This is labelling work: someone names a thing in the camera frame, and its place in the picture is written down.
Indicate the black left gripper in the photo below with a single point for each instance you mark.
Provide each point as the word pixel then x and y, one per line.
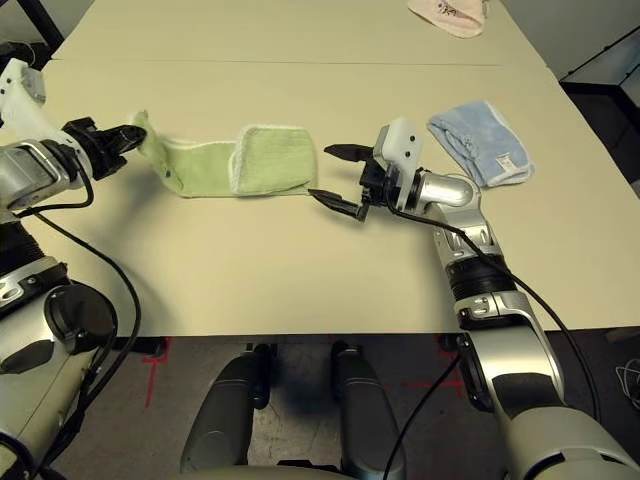
pixel 97 150

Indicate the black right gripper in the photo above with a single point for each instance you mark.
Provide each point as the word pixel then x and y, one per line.
pixel 380 185

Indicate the green towel with white edging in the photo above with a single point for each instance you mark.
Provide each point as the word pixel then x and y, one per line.
pixel 270 160

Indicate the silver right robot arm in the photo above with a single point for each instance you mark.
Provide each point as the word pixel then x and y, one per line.
pixel 510 350

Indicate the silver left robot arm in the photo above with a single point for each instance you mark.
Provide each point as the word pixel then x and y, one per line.
pixel 35 320

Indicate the folded light blue towel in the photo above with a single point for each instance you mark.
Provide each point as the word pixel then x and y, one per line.
pixel 480 140

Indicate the pink towel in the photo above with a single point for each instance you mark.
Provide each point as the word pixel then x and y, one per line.
pixel 450 15

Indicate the black bag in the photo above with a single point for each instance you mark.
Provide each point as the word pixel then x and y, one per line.
pixel 20 52

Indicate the black table base foot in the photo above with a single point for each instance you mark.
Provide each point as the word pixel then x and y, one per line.
pixel 150 345
pixel 450 342

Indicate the red floor tape mark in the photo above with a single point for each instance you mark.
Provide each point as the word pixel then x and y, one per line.
pixel 152 370

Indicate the grey right robot leg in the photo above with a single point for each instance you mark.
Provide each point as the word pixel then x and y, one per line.
pixel 367 415

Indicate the grey robot leg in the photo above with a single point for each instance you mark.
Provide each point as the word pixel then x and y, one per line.
pixel 367 415
pixel 225 410

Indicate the grey left robot leg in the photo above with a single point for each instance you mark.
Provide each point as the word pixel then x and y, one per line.
pixel 225 410

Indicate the black side furniture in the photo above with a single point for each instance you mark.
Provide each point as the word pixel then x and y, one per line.
pixel 610 70

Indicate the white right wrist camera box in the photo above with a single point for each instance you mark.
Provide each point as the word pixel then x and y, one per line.
pixel 402 145

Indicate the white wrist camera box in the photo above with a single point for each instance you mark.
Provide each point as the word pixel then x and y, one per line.
pixel 402 145
pixel 22 107

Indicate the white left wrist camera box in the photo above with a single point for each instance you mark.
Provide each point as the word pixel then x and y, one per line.
pixel 22 107

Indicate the wooden side table black frame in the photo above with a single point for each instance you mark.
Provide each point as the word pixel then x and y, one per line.
pixel 45 22

